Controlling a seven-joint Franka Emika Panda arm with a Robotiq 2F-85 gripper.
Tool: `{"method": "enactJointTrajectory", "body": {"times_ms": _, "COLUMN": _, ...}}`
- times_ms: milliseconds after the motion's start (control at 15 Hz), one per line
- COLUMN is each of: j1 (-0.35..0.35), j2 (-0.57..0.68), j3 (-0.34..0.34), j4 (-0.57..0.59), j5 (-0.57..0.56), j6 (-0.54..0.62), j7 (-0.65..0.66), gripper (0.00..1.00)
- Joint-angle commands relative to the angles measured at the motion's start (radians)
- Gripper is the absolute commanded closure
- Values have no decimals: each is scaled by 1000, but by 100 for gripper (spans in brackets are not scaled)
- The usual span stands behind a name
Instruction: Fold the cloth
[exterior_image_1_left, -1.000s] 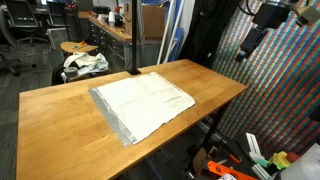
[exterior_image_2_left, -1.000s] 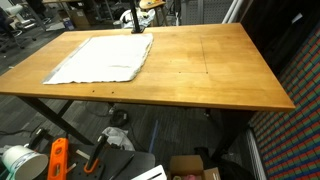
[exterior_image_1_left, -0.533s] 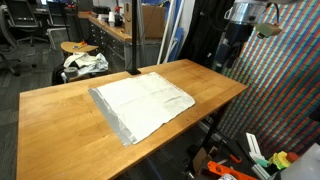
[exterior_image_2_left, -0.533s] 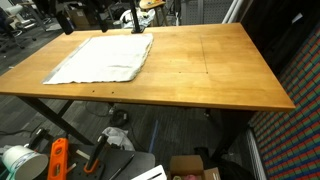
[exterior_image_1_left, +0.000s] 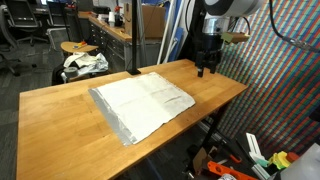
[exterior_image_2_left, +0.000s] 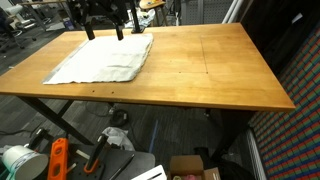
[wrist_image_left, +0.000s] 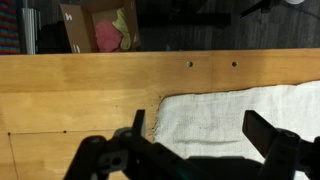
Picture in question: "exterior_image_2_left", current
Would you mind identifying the white paper label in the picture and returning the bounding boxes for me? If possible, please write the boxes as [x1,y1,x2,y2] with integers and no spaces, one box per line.
[290,12,304,24]

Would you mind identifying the white plastic bag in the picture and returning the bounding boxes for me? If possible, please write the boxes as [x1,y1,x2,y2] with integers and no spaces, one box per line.
[101,126,136,152]

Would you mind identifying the black pen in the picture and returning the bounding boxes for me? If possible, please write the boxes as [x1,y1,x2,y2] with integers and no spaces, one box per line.
[108,153,136,180]

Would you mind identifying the coiled black floor cable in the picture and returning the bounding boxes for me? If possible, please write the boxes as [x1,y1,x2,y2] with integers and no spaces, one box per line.
[109,108,129,128]

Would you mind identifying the white bucket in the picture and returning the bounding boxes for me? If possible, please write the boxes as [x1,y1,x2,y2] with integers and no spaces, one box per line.
[0,144,50,180]

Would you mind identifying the black office chair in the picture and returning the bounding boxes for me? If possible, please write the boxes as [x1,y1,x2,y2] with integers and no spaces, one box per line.
[0,3,38,53]

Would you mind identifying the white terry cloth towel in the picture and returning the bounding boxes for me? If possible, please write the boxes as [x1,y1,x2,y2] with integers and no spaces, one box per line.
[41,32,155,85]

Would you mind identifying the black clamp handle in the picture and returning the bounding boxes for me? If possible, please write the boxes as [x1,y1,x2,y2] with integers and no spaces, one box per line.
[24,127,51,151]

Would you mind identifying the white bag pile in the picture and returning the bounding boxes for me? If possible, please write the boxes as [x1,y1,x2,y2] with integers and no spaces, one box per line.
[136,8,157,28]

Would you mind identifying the round wooden stool table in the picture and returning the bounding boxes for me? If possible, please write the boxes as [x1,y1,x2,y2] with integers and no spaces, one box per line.
[138,0,169,27]

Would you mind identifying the open cardboard box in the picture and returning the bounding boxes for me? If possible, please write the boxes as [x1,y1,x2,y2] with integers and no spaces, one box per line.
[166,154,222,180]

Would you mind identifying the white paper sheet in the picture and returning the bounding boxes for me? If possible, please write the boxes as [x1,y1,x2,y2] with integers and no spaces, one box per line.
[131,164,168,180]

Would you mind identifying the black table leg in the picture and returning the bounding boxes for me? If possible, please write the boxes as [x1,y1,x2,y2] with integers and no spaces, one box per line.
[16,95,95,146]
[204,108,256,163]

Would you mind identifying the white pipes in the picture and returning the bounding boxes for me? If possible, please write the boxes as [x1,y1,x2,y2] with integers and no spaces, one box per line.
[221,0,246,24]

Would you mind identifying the grey pegboard panel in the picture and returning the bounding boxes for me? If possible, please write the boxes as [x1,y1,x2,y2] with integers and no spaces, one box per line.
[179,0,234,26]

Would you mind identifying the black camera stand pole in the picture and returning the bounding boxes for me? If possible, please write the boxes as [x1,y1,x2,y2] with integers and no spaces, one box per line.
[129,0,147,35]

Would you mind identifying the dark grey board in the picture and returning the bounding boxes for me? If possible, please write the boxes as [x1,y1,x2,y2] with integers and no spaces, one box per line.
[66,146,157,180]

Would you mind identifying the orange black bar clamp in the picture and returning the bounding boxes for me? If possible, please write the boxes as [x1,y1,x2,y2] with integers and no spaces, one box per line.
[83,133,109,175]

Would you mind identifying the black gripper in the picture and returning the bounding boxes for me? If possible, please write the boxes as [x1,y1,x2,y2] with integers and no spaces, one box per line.
[68,0,130,42]

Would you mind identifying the colourful checkered panel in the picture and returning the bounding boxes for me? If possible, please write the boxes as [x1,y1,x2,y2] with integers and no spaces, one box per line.
[248,24,320,180]

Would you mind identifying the black bag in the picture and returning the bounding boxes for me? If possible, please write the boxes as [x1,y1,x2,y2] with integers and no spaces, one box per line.
[194,146,258,180]

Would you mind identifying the orange spirit level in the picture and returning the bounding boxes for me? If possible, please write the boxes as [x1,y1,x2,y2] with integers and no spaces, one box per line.
[46,137,70,180]

